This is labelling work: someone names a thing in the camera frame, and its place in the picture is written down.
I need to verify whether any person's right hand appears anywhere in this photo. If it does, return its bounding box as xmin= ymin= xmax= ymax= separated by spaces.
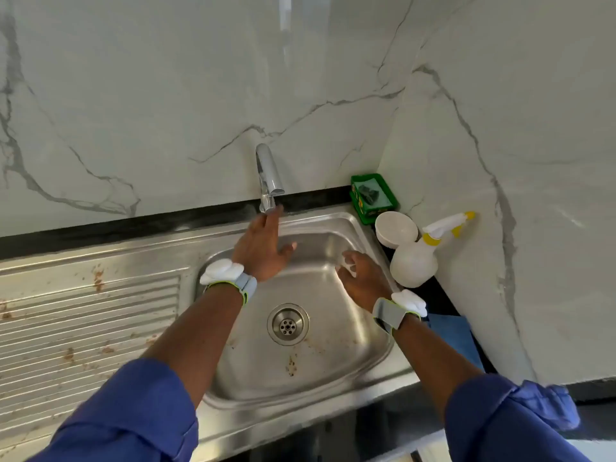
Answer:
xmin=337 ymin=250 xmax=394 ymax=314

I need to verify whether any person's left hand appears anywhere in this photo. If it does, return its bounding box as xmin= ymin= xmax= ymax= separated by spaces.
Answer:
xmin=231 ymin=209 xmax=298 ymax=283

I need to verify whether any stainless steel sink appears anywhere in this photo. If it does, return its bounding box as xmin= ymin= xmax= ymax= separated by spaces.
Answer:
xmin=0 ymin=209 xmax=425 ymax=462

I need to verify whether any person's right forearm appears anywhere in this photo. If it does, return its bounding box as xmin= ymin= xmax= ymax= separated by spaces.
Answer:
xmin=389 ymin=317 xmax=487 ymax=420

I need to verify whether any person's left forearm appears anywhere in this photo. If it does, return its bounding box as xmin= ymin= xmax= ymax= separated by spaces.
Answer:
xmin=144 ymin=284 xmax=242 ymax=405

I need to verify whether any white left wrist tracker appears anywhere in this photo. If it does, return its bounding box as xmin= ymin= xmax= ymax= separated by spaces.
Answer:
xmin=199 ymin=259 xmax=258 ymax=306

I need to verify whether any white yellow spray bottle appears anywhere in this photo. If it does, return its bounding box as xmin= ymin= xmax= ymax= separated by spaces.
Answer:
xmin=389 ymin=210 xmax=479 ymax=289

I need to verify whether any white bowl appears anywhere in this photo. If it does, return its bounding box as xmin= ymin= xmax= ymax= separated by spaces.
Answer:
xmin=374 ymin=210 xmax=420 ymax=250

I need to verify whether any chrome faucet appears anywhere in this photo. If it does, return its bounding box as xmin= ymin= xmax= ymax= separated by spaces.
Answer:
xmin=255 ymin=143 xmax=287 ymax=214

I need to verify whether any metal drain strainer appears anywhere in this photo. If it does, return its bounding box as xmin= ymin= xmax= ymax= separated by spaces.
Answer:
xmin=266 ymin=303 xmax=310 ymax=347

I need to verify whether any green soap tray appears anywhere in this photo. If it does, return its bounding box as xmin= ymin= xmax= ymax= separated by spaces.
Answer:
xmin=349 ymin=173 xmax=400 ymax=225

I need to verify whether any blue cloth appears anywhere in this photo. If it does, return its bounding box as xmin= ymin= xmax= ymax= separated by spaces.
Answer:
xmin=426 ymin=312 xmax=485 ymax=372

